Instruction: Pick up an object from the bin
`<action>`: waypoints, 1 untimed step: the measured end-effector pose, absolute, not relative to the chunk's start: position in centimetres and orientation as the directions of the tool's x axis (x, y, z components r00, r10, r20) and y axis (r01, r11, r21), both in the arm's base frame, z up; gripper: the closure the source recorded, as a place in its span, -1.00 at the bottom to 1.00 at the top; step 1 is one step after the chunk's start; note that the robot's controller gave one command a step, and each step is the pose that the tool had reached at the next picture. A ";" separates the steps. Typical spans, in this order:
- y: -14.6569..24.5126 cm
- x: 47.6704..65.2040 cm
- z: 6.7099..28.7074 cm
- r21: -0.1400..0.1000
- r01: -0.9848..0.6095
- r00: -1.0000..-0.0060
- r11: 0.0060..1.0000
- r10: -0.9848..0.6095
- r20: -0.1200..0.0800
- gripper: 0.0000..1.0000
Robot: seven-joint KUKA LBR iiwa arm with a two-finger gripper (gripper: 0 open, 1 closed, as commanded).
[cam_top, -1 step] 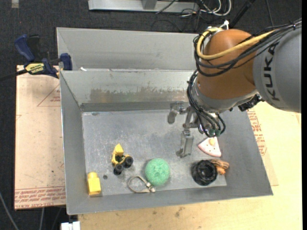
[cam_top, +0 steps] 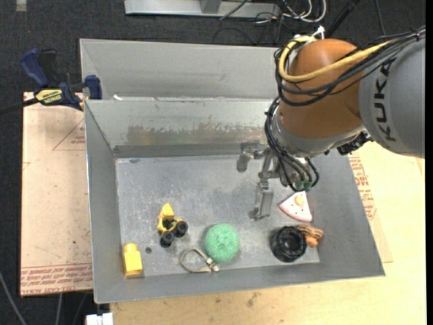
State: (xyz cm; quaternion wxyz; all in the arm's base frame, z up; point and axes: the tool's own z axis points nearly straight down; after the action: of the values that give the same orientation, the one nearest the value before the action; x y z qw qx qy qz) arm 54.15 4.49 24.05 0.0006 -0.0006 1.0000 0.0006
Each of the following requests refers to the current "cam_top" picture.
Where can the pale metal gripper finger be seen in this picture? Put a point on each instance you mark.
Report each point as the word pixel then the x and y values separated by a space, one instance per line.
pixel 244 159
pixel 265 200

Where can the pink and white toy wedge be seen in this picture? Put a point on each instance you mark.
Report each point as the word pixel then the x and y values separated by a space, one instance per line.
pixel 296 208

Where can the black round ribbed object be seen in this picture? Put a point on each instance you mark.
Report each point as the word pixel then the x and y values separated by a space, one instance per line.
pixel 287 244

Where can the orange striped toy animal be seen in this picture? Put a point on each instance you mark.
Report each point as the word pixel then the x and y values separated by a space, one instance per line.
pixel 313 234

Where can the green foam ball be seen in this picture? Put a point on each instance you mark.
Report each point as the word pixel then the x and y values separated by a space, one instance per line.
pixel 222 243

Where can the grey metal bin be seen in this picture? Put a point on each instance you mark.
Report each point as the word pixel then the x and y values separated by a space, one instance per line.
pixel 189 188

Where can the yellow toy vehicle, black wheels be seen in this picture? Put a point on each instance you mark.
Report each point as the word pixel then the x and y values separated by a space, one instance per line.
pixel 168 222

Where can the grey metal loop clip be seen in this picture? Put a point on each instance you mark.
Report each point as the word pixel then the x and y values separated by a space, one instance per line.
pixel 184 264

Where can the yellow plastic block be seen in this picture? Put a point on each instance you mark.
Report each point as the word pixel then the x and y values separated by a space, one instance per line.
pixel 132 259

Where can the brown cardboard board, red print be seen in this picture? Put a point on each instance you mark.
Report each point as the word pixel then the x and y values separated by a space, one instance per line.
pixel 54 198

